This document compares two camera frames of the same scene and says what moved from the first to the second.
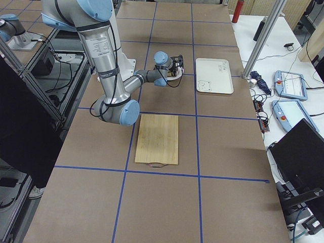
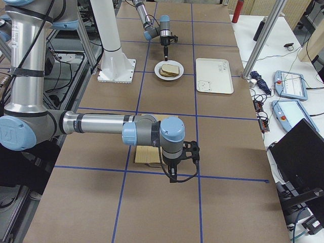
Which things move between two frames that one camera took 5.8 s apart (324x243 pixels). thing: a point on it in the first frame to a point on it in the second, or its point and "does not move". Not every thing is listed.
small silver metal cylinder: x=252 y=82 does not move
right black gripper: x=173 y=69 to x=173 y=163
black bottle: x=256 y=36 does not move
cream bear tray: x=213 y=76 does not move
